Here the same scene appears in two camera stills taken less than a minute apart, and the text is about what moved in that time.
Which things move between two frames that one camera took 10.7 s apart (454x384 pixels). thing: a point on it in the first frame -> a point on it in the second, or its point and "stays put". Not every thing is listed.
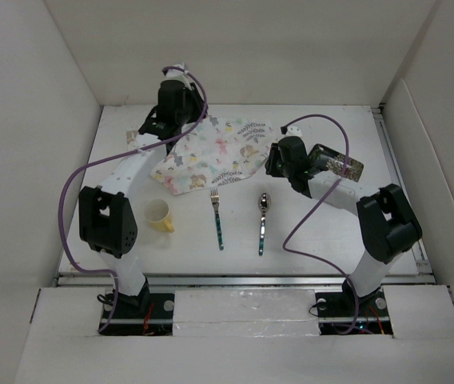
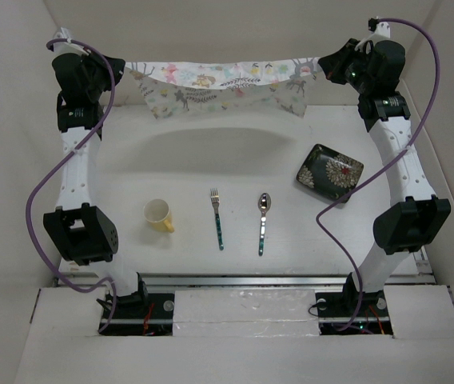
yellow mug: [156, 212] stays put
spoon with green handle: [264, 203] stays put
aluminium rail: [241, 281] stays put
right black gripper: [271, 162] -> [333, 64]
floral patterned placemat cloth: [214, 150] -> [173, 88]
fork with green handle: [215, 201] stays put
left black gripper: [193, 96] -> [109, 66]
